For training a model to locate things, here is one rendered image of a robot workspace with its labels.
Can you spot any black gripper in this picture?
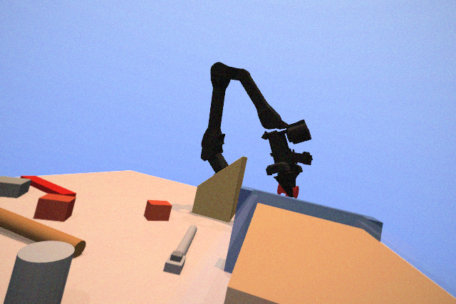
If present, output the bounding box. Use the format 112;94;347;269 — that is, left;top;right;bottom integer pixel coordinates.
266;146;303;197

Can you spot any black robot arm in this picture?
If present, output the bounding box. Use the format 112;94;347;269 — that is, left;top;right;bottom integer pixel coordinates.
200;62;313;174

